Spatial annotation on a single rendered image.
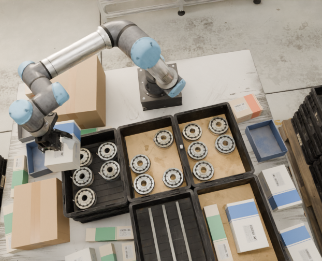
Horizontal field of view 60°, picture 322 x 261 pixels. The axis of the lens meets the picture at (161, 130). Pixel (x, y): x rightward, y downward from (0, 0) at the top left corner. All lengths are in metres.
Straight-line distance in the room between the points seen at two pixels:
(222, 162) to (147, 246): 0.54
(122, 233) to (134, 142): 0.46
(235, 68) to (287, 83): 0.99
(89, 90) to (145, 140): 0.44
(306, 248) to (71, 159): 1.10
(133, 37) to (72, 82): 0.72
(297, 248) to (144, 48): 1.09
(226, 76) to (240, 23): 1.42
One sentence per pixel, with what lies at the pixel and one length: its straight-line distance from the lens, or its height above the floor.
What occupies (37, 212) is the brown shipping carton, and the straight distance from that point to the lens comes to 1.54.
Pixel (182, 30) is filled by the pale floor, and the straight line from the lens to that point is 3.15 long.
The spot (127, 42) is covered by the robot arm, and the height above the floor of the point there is 1.40.
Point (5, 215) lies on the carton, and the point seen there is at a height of 0.76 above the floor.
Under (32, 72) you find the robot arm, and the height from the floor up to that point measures 1.45.
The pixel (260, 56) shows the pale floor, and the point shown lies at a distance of 2.97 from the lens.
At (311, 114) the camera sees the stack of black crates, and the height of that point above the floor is 0.48.
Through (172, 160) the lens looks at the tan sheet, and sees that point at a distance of 1.46.
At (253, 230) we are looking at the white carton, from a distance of 1.32.
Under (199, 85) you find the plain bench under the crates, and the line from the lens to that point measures 1.83.
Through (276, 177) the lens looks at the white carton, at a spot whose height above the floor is 0.79.
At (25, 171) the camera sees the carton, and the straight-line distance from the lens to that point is 1.78.
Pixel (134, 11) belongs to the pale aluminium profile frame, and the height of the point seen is 0.14.
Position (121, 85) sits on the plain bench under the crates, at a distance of 1.89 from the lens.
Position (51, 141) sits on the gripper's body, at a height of 1.25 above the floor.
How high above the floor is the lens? 2.20
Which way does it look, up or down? 63 degrees down
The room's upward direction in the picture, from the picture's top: 11 degrees counter-clockwise
